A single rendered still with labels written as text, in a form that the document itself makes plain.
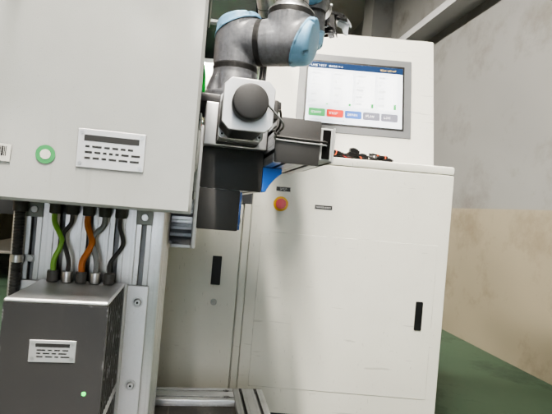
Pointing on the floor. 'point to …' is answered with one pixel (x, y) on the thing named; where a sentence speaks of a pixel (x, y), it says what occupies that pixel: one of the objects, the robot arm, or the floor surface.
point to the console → (351, 265)
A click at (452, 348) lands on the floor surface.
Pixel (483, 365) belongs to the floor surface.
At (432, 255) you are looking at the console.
